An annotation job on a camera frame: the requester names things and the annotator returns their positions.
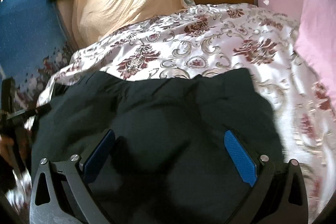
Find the black padded jacket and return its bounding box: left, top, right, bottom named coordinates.
left=31, top=68, right=284, bottom=223

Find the left hand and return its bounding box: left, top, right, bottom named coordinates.
left=1, top=128, right=31, bottom=167

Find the blue fabric wardrobe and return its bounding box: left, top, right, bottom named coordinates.
left=1, top=0, right=73, bottom=110

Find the floral satin bedspread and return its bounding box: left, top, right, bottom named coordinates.
left=14, top=3, right=335, bottom=221

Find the pink curtain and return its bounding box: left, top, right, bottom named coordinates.
left=295, top=0, right=335, bottom=106

